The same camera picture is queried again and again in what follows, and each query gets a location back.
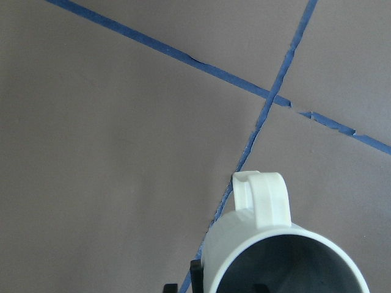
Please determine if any white ribbed HOME mug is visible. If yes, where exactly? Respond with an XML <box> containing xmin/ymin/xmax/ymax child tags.
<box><xmin>201</xmin><ymin>171</ymin><xmax>369</xmax><ymax>292</ymax></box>

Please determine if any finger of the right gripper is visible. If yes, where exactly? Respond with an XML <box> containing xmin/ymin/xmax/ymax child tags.
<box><xmin>163</xmin><ymin>283</ymin><xmax>178</xmax><ymax>293</ymax></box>
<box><xmin>189</xmin><ymin>259</ymin><xmax>203</xmax><ymax>293</ymax></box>

